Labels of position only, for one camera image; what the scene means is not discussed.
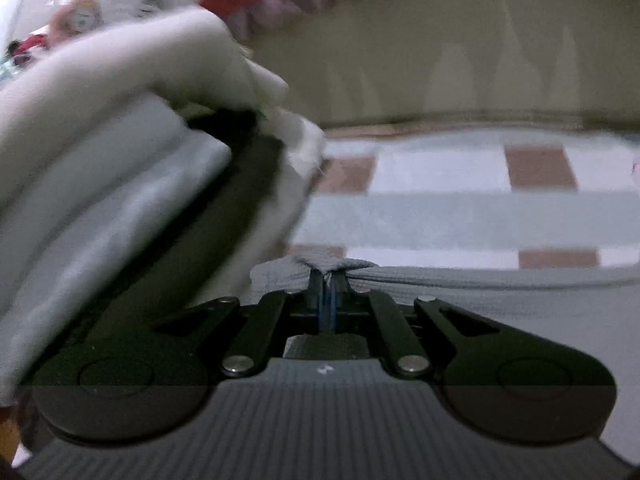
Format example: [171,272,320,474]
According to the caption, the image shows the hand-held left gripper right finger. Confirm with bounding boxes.
[329,270,501,380]

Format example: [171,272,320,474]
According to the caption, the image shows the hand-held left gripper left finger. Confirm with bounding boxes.
[155,270,327,379]

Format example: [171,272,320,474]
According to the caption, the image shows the grey knit garment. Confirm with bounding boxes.
[250,256,640,463]

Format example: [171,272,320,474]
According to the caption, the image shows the checkered blanket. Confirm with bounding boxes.
[282,127,640,272]

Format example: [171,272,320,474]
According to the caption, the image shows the light grey folded cloth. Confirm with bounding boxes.
[0,95,236,406]

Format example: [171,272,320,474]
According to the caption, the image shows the olive bed base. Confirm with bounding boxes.
[247,0,640,133]

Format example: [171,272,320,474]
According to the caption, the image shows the white folded cloth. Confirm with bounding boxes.
[0,9,291,196]

